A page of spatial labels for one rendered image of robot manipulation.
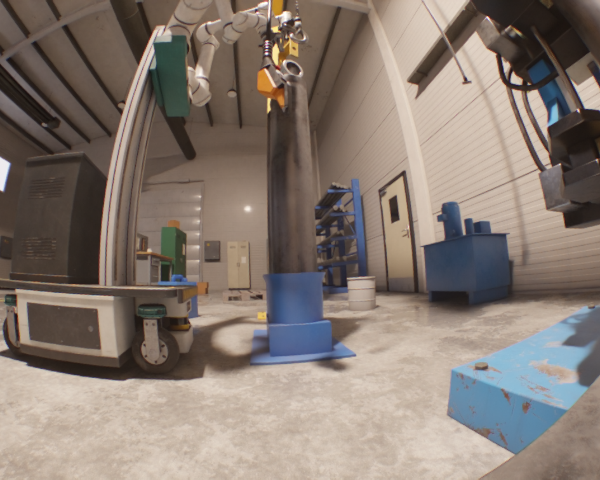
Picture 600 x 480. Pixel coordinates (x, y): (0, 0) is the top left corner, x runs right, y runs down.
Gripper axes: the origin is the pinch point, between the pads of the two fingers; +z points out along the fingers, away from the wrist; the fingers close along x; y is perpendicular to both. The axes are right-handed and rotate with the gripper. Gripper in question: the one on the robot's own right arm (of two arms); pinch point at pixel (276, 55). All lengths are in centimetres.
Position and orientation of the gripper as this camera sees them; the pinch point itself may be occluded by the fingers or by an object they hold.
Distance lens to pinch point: 159.3
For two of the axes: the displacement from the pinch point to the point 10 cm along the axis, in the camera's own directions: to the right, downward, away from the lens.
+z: 3.5, 9.3, 1.4
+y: -8.2, 3.7, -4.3
